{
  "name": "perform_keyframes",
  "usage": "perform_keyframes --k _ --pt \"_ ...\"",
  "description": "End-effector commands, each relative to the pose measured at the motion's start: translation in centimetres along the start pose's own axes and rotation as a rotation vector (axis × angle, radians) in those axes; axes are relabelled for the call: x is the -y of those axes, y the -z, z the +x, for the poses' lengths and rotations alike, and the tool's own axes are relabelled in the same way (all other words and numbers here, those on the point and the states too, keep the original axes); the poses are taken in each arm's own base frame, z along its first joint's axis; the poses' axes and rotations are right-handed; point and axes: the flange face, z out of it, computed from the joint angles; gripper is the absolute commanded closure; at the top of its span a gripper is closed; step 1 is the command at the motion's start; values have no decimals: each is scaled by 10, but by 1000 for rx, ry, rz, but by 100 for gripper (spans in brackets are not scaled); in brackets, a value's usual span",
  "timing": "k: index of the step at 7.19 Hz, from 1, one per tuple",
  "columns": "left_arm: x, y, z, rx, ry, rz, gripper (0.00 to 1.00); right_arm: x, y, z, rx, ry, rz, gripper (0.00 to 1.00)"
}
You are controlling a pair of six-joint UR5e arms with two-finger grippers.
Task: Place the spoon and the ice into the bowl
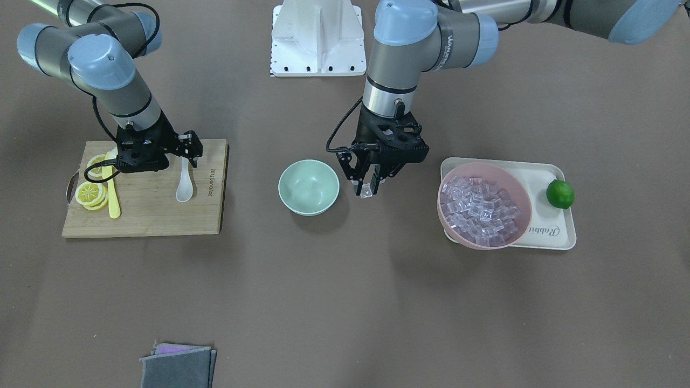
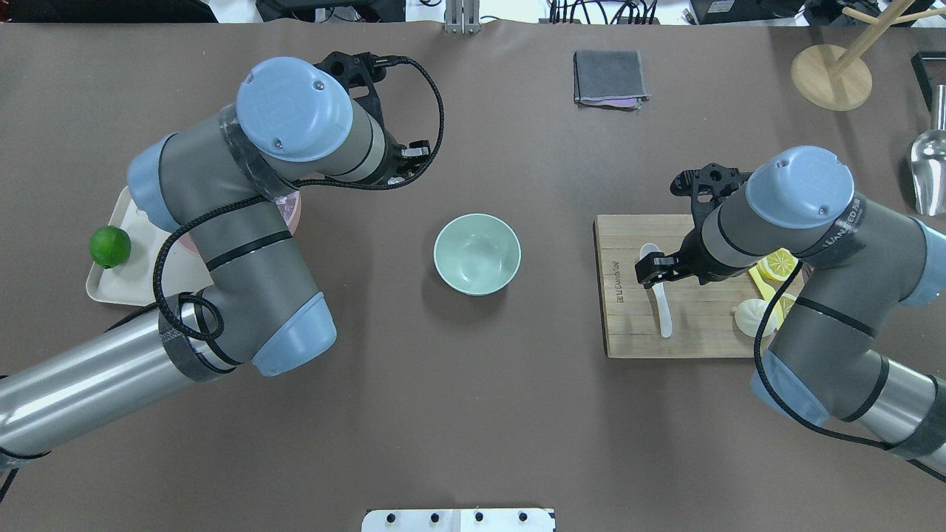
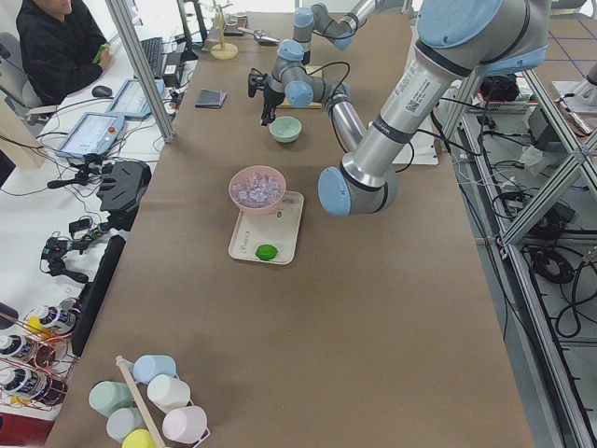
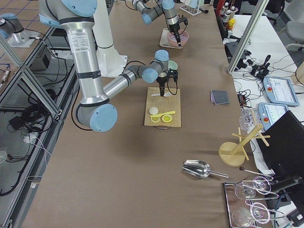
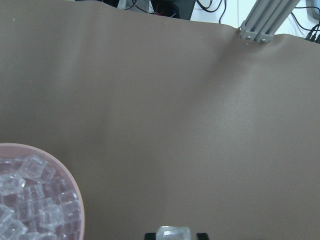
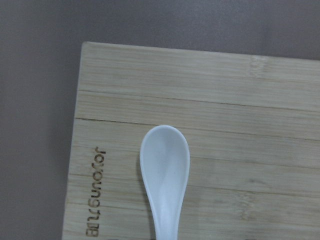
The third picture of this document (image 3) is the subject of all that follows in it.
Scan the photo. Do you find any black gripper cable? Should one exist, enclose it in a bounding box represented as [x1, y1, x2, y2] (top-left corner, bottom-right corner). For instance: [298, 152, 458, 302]
[305, 60, 352, 99]

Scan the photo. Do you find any teach pendant tablet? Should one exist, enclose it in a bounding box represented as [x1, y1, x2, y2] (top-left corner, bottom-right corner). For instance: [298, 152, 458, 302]
[55, 112, 125, 159]
[105, 78, 151, 120]

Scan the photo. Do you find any mint green bowl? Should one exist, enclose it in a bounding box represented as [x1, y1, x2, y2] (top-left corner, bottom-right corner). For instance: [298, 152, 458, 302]
[269, 117, 302, 144]

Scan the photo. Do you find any blue plastic cup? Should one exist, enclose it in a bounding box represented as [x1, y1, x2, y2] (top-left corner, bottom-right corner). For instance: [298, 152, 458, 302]
[132, 355, 177, 385]

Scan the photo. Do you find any green plastic cup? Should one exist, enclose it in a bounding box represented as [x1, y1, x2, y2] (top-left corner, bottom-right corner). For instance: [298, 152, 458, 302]
[89, 381, 133, 417]

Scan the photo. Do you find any copper wire basket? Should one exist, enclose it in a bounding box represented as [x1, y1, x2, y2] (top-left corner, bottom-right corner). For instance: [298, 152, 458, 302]
[1, 304, 77, 411]

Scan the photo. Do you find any teach pendant tablet far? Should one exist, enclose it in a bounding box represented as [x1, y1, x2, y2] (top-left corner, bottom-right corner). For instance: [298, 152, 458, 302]
[105, 78, 151, 120]

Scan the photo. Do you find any white plastic cup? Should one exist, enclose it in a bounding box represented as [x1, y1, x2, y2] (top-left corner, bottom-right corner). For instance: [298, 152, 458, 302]
[146, 374, 190, 413]

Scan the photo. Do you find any black computer mouse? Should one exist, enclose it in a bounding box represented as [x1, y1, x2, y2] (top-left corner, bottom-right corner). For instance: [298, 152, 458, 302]
[91, 85, 113, 98]

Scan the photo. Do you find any grey plastic cup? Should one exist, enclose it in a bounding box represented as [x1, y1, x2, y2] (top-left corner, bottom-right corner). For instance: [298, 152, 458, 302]
[106, 407, 146, 443]

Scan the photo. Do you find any aluminium frame post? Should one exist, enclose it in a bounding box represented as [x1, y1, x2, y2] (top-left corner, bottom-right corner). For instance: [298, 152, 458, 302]
[105, 0, 174, 144]

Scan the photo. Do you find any seated person black jacket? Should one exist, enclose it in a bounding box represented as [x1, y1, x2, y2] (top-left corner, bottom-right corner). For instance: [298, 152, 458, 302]
[16, 0, 112, 105]

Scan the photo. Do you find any pink plastic cup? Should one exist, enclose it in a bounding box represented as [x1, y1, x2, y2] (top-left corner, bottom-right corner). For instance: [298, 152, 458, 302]
[162, 406, 209, 444]

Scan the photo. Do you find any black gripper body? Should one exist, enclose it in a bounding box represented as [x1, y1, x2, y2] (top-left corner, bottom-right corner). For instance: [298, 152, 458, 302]
[263, 85, 283, 107]

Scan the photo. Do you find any wooden mug tree stand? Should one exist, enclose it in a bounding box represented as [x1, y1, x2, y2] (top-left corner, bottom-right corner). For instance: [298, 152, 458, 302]
[210, 1, 239, 60]

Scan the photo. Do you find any yellow plastic cup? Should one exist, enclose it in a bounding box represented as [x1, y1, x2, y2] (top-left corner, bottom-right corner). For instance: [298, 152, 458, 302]
[121, 428, 157, 448]

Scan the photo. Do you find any pink bowl of ice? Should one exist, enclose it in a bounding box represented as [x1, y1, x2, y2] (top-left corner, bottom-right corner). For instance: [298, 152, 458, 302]
[229, 165, 286, 216]

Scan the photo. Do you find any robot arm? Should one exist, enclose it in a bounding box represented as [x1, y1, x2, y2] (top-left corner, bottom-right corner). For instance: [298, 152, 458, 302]
[261, 1, 382, 126]
[248, 0, 551, 217]

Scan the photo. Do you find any black long bar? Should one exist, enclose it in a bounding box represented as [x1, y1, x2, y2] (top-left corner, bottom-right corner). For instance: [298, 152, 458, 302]
[71, 235, 126, 357]

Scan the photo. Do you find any grey folded cloth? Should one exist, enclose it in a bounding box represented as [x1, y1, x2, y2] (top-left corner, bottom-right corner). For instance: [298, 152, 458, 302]
[195, 89, 228, 109]

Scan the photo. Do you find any cream rabbit tray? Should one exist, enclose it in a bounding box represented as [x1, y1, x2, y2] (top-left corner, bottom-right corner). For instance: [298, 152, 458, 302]
[228, 191, 304, 265]

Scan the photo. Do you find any black keyboard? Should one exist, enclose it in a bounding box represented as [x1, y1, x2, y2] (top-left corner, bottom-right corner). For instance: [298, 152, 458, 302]
[140, 37, 164, 79]

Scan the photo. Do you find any metal ice scoop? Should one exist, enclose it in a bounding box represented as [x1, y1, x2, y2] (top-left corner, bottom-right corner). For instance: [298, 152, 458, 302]
[239, 27, 280, 47]

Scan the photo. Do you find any green lime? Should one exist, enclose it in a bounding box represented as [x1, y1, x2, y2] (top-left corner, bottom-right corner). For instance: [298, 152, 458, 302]
[255, 244, 279, 261]

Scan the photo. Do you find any teach pendant tablet near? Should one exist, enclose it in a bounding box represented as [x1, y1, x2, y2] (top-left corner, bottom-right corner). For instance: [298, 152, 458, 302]
[55, 112, 125, 159]

